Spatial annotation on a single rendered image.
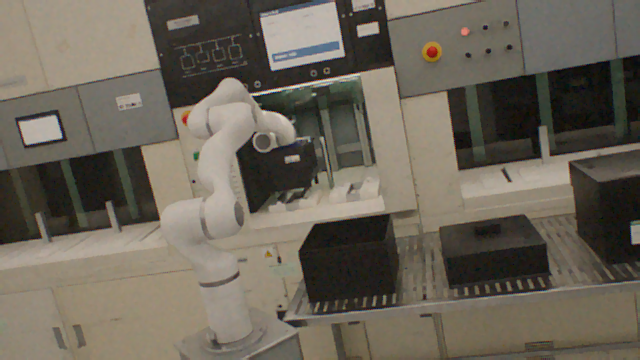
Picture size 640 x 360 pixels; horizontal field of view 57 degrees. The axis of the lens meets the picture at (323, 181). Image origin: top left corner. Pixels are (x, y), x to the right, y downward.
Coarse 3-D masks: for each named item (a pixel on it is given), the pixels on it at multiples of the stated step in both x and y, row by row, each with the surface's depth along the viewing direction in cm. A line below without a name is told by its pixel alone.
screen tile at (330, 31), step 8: (320, 8) 210; (304, 16) 212; (312, 16) 211; (320, 16) 211; (328, 16) 211; (304, 24) 213; (328, 24) 211; (304, 32) 213; (312, 32) 213; (320, 32) 212; (328, 32) 212; (336, 32) 212; (312, 40) 214
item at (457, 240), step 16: (464, 224) 194; (480, 224) 191; (496, 224) 180; (512, 224) 185; (528, 224) 183; (448, 240) 183; (464, 240) 180; (480, 240) 177; (496, 240) 175; (512, 240) 172; (528, 240) 170; (544, 240) 168; (448, 256) 171; (464, 256) 170; (480, 256) 169; (496, 256) 169; (512, 256) 168; (528, 256) 167; (544, 256) 167; (448, 272) 172; (464, 272) 171; (480, 272) 170; (496, 272) 170; (512, 272) 169; (528, 272) 169; (544, 272) 168
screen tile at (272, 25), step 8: (288, 16) 213; (272, 24) 214; (280, 24) 214; (288, 24) 213; (296, 24) 213; (296, 32) 214; (272, 40) 216; (280, 40) 215; (288, 40) 215; (296, 40) 214; (272, 48) 217; (280, 48) 216
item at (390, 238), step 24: (384, 216) 199; (312, 240) 198; (336, 240) 204; (360, 240) 203; (384, 240) 173; (312, 264) 179; (336, 264) 177; (360, 264) 176; (384, 264) 175; (312, 288) 181; (336, 288) 179; (360, 288) 178; (384, 288) 177
